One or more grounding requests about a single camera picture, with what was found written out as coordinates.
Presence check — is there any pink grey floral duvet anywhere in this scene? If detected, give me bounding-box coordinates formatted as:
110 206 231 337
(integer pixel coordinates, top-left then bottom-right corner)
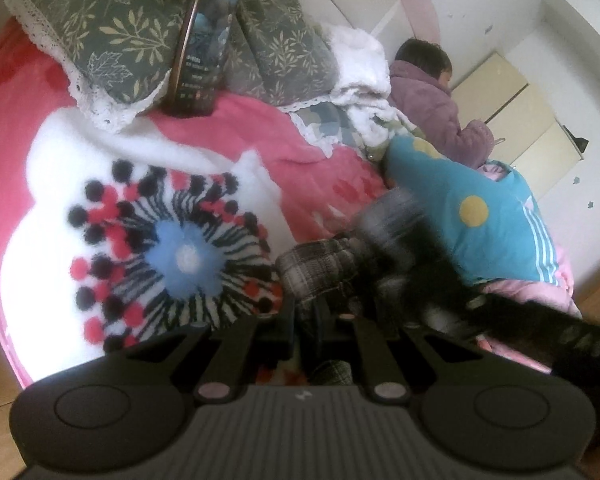
477 167 583 373

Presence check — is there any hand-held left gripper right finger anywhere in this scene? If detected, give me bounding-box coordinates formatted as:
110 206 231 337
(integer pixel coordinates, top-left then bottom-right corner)
315 302 483 403

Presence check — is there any black smartphone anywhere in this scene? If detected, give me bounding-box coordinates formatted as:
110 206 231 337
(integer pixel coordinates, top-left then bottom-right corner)
161 0 247 117

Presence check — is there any blue cushion with yellow dot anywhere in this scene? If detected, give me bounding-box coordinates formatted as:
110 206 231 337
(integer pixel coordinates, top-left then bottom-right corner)
381 135 567 289

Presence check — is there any black white plaid shirt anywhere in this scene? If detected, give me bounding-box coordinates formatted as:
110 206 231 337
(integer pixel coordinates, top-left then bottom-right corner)
275 187 476 386

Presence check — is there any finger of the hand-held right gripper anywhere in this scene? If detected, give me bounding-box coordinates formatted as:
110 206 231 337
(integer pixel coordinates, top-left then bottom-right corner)
405 220 482 332

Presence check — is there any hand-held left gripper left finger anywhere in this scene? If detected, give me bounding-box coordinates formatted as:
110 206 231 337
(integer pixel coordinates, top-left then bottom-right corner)
125 305 298 403

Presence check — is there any white fluffy blanket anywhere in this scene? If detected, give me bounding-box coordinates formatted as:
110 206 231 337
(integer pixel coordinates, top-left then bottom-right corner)
324 25 422 147

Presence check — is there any green leaf lace-edged pillow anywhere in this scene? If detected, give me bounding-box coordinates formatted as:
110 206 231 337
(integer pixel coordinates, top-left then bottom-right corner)
0 0 206 133

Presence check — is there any pink floral bedsheet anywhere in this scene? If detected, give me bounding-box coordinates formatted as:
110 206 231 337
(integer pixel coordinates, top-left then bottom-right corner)
0 15 398 391

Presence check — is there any cream wardrobe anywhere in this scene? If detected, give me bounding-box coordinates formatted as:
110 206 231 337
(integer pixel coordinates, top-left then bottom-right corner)
450 52 590 213

